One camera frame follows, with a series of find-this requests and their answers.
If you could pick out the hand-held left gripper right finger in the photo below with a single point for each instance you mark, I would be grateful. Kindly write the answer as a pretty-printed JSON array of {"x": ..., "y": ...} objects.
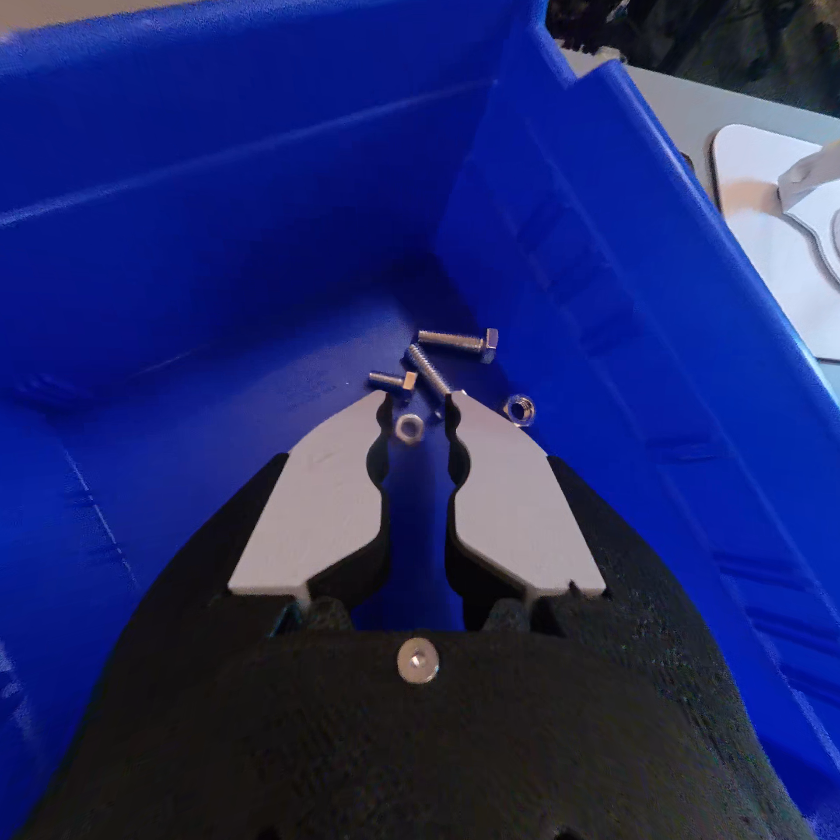
[{"x": 518, "y": 512}]

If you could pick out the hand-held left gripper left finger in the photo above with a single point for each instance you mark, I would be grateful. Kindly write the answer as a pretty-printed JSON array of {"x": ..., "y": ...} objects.
[{"x": 315, "y": 505}]

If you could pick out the blue plastic bin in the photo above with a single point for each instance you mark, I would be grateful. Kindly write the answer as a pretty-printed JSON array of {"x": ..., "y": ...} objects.
[{"x": 197, "y": 262}]

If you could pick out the thick silver hex bolt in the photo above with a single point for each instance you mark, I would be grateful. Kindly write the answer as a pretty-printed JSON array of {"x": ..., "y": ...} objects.
[{"x": 453, "y": 340}]

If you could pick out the white instruction sign stand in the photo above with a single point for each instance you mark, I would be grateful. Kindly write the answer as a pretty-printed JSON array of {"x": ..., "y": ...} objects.
[{"x": 754, "y": 216}]

